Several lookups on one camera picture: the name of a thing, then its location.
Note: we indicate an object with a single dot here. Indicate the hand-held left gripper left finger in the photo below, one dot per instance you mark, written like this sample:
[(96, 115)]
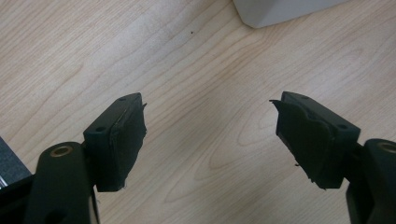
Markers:
[(116, 146)]

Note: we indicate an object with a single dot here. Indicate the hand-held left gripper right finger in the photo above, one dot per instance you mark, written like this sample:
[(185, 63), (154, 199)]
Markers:
[(314, 137)]

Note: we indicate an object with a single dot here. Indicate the dark grey flat object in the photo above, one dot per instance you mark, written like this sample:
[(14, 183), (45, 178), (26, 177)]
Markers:
[(11, 165)]

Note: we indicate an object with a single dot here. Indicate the white box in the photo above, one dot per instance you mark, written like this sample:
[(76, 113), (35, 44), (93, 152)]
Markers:
[(277, 11)]

